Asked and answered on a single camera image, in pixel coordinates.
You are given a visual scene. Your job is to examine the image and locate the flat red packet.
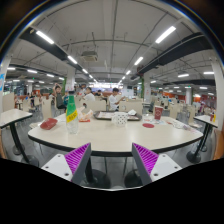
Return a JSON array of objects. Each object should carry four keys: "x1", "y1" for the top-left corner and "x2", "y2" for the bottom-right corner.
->
[{"x1": 39, "y1": 117, "x2": 59, "y2": 131}]

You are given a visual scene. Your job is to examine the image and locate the white polka-dot mug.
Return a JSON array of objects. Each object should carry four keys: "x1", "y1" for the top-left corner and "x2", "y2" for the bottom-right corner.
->
[{"x1": 111, "y1": 111, "x2": 129, "y2": 127}]

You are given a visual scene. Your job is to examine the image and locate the person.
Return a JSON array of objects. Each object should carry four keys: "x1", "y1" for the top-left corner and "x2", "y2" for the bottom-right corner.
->
[
  {"x1": 108, "y1": 87, "x2": 126, "y2": 112},
  {"x1": 51, "y1": 83, "x2": 67, "y2": 110},
  {"x1": 82, "y1": 86, "x2": 96, "y2": 102}
]

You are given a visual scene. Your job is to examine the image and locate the beige canteen chairs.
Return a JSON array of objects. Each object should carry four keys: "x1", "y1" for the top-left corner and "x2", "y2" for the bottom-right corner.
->
[{"x1": 2, "y1": 91, "x2": 214, "y2": 126}]

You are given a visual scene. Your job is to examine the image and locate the red paper cup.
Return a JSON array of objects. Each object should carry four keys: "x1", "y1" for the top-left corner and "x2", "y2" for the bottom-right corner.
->
[{"x1": 153, "y1": 105, "x2": 165, "y2": 121}]

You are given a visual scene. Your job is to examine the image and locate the brown food tray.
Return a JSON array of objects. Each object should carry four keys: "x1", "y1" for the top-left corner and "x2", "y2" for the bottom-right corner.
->
[{"x1": 93, "y1": 110, "x2": 143, "y2": 122}]

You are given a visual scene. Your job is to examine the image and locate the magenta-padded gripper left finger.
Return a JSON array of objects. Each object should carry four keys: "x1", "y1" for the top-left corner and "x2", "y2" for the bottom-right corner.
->
[{"x1": 40, "y1": 142, "x2": 92, "y2": 186}]

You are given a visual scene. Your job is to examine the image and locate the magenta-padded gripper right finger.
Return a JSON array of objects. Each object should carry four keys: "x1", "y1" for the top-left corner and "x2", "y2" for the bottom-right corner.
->
[{"x1": 131, "y1": 142, "x2": 184, "y2": 187}]

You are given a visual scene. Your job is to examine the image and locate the ceiling strip lights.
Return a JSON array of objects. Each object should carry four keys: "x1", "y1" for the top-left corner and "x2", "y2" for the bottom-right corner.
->
[{"x1": 6, "y1": 25, "x2": 216, "y2": 96}]

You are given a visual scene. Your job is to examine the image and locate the green-labelled clear drink bottle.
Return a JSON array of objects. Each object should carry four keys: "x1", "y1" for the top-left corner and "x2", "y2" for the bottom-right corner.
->
[{"x1": 65, "y1": 90, "x2": 80, "y2": 135}]

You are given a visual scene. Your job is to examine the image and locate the beige side table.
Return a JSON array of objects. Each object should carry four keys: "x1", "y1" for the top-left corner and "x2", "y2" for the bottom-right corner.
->
[
  {"x1": 186, "y1": 114, "x2": 219, "y2": 164},
  {"x1": 0, "y1": 108, "x2": 40, "y2": 168}
]

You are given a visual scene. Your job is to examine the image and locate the ceiling air conditioner unit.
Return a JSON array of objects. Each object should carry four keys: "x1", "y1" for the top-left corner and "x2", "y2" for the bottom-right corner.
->
[{"x1": 80, "y1": 50, "x2": 99, "y2": 63}]

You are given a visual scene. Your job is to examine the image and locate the crumpled food wrapper bag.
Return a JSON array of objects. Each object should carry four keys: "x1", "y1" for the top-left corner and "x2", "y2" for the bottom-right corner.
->
[{"x1": 77, "y1": 107, "x2": 94, "y2": 123}]

